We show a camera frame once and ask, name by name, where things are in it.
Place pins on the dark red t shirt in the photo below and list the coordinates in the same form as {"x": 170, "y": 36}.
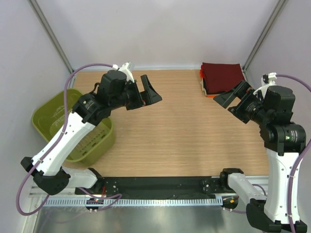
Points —
{"x": 221, "y": 78}

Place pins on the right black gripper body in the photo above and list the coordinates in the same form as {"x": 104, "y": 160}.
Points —
{"x": 249, "y": 105}

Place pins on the olive green plastic basket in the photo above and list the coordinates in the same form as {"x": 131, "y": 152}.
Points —
{"x": 48, "y": 119}

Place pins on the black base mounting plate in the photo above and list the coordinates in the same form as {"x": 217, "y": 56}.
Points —
{"x": 162, "y": 188}

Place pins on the left aluminium frame post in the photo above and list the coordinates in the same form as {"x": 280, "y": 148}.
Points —
{"x": 50, "y": 33}

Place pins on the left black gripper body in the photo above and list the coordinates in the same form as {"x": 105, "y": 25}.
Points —
{"x": 131, "y": 97}

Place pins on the right aluminium frame post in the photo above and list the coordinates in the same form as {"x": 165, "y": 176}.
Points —
{"x": 276, "y": 12}

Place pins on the folded bright red t shirt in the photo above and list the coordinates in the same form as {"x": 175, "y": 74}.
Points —
{"x": 202, "y": 75}

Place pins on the aluminium frame post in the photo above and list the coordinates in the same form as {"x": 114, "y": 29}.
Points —
{"x": 50, "y": 33}
{"x": 276, "y": 12}

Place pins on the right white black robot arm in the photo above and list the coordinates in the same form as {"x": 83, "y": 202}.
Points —
{"x": 271, "y": 107}

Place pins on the folded beige t shirt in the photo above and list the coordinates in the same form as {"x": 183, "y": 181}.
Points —
{"x": 202, "y": 87}

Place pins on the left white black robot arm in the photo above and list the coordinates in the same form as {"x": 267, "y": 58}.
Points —
{"x": 116, "y": 89}

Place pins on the folded black t shirt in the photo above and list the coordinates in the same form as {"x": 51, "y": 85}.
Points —
{"x": 204, "y": 86}

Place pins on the slotted grey cable duct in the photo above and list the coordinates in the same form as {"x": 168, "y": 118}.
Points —
{"x": 84, "y": 201}

